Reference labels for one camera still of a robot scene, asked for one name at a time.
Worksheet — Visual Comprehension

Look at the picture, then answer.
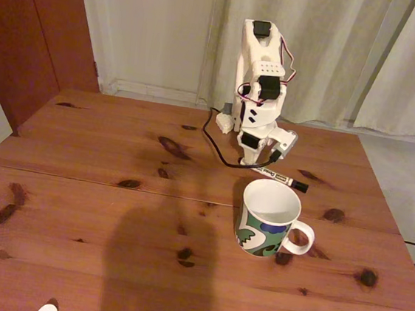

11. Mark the brown wooden door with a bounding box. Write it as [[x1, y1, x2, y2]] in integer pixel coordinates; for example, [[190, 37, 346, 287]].
[[0, 0, 109, 145]]

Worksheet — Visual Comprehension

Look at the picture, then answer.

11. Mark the white marker with black cap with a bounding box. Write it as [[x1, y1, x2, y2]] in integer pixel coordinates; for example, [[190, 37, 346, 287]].
[[248, 163, 312, 194]]

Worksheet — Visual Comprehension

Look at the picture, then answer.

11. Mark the white base clamp block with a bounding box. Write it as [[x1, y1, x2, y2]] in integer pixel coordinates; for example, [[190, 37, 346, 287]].
[[213, 112, 236, 136]]

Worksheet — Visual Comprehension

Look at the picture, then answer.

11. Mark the black webcam cable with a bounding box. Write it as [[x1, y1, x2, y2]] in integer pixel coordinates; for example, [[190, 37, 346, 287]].
[[199, 106, 285, 174]]

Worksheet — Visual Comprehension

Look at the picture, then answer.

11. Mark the white mug with green pattern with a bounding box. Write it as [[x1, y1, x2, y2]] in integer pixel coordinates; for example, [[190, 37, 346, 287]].
[[232, 175, 321, 264]]

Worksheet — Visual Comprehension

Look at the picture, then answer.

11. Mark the silver webcam box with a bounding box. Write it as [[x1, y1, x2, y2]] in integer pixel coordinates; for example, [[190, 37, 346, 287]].
[[267, 127, 299, 166]]

